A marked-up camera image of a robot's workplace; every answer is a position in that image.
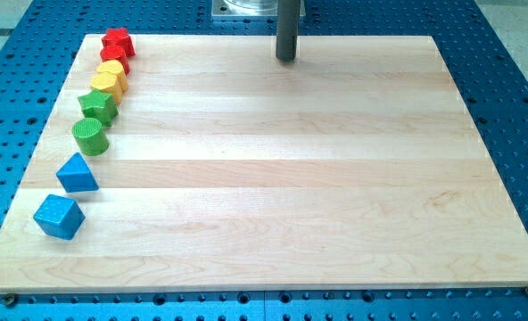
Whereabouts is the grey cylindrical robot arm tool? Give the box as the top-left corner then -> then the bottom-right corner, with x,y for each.
276,0 -> 301,62

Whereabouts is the yellow hexagon block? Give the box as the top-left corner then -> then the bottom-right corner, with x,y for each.
90,72 -> 123,105

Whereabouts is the light wooden board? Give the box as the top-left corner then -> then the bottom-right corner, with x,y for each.
0,34 -> 528,293

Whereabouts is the yellow rounded block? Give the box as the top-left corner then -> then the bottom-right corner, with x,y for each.
96,60 -> 128,92

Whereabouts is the green cylinder block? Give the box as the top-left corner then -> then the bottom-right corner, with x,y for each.
71,118 -> 110,156

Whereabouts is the red round block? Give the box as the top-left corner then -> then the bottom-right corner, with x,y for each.
100,45 -> 130,74

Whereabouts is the green star block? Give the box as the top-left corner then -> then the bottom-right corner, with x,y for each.
78,89 -> 119,127

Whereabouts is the red star block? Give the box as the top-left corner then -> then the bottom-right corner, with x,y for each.
102,28 -> 136,57

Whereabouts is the blue triangle block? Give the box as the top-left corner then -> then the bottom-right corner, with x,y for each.
56,152 -> 99,193

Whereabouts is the blue cube block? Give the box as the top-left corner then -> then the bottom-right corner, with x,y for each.
33,194 -> 86,240

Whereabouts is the left brass board screw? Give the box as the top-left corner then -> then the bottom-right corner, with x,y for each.
2,293 -> 16,307

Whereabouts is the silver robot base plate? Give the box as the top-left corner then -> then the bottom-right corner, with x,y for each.
210,0 -> 306,19

